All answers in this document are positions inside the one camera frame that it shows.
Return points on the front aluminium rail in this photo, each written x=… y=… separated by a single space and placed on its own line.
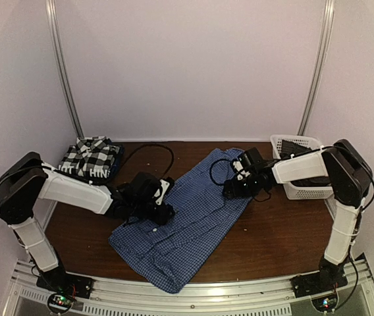
x=109 y=296

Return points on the right circuit board with leds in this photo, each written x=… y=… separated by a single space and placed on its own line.
x=325 y=304

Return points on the blue checked long sleeve shirt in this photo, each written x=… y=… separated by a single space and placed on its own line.
x=169 y=256

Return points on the black garment in basket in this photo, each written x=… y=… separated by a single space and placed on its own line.
x=287 y=148

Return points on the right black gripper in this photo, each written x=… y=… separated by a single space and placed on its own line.
x=233 y=189

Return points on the black white plaid shirt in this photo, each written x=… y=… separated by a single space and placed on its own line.
x=89 y=153

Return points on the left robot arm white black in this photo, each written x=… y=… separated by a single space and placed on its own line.
x=30 y=179

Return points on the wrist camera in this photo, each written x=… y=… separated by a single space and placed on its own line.
x=239 y=169
x=166 y=185

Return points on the left circuit board with leds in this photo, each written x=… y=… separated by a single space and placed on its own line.
x=58 y=303

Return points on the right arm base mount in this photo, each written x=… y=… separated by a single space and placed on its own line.
x=311 y=284

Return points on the white plastic laundry basket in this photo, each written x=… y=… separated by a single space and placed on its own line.
x=300 y=167

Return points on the right aluminium frame post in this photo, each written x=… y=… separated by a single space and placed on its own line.
x=321 y=56

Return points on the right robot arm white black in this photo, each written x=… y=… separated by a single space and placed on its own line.
x=350 y=179

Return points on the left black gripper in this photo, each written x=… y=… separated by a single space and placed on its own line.
x=162 y=218

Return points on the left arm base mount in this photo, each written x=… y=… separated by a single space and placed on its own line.
x=69 y=285

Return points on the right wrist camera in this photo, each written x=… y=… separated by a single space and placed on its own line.
x=239 y=169

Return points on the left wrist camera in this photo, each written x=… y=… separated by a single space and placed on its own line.
x=166 y=185

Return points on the left aluminium frame post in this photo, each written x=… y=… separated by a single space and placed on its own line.
x=53 y=23

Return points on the aluminium frame post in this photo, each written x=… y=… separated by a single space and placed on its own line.
x=321 y=56
x=53 y=23

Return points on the circuit board with leds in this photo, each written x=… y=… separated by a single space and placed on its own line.
x=58 y=303
x=325 y=304

